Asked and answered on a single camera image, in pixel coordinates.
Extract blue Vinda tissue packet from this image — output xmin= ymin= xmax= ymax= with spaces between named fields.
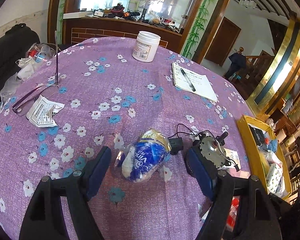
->
xmin=114 ymin=129 xmax=172 ymax=183

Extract lemon print tissue pack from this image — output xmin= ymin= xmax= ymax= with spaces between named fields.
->
xmin=266 ymin=163 xmax=285 ymax=197

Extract blue towel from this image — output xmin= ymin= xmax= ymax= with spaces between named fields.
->
xmin=266 ymin=139 xmax=278 ymax=153

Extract red white packet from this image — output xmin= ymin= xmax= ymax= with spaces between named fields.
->
xmin=226 ymin=197 xmax=239 ymax=232

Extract yellow cardboard box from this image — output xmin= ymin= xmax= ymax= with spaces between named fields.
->
xmin=237 ymin=115 xmax=292 ymax=200

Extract pink paper card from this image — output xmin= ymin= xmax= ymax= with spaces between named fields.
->
xmin=225 ymin=148 xmax=250 ymax=179

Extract black box in tray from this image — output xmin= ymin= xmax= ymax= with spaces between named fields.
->
xmin=248 ymin=125 xmax=266 ymax=146

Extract small electric motor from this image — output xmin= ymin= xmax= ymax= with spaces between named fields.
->
xmin=168 ymin=123 xmax=231 ymax=170

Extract crumpled foil leaflet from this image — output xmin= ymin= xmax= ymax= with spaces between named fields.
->
xmin=26 ymin=95 xmax=65 ymax=128

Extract purple eyeglasses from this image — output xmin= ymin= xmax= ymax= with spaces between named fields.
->
xmin=12 ymin=29 xmax=63 ymax=117

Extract purple floral tablecloth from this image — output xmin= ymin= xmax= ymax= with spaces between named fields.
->
xmin=0 ymin=37 xmax=251 ymax=239

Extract white paper notepad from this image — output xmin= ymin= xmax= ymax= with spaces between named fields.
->
xmin=172 ymin=62 xmax=217 ymax=102

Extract black pen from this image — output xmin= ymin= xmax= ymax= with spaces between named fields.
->
xmin=180 ymin=68 xmax=196 ymax=92

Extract person in dark clothes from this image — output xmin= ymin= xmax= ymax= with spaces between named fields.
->
xmin=223 ymin=47 xmax=246 ymax=80

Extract brown wooden door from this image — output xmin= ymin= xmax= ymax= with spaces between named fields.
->
xmin=204 ymin=17 xmax=241 ymax=67

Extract wooden sideboard cabinet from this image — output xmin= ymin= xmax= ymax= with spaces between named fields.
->
xmin=62 ymin=17 xmax=182 ymax=53

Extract white plastic jar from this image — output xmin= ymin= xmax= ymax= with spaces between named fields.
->
xmin=132 ymin=31 xmax=161 ymax=63

